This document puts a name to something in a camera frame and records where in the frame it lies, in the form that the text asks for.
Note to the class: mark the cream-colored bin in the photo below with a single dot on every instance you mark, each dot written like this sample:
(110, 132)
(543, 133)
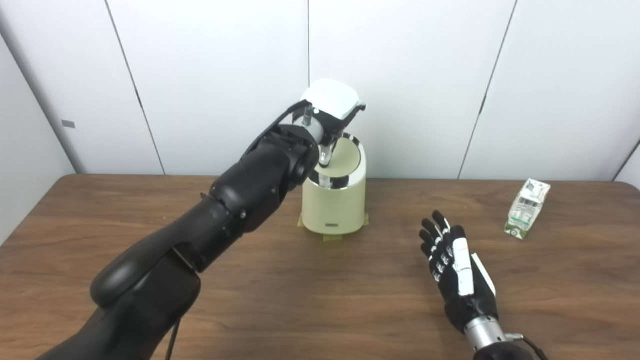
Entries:
(334, 210)

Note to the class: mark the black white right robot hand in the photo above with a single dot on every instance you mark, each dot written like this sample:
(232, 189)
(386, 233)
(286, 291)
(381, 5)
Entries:
(470, 305)

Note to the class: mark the white green milk carton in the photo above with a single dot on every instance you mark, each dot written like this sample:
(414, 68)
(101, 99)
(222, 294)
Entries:
(525, 210)

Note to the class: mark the small gray wall label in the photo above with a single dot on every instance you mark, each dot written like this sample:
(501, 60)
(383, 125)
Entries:
(68, 124)

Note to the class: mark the cream round bin lid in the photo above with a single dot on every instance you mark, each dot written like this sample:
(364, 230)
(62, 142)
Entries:
(347, 160)

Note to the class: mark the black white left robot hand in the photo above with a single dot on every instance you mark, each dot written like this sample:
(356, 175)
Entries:
(332, 97)

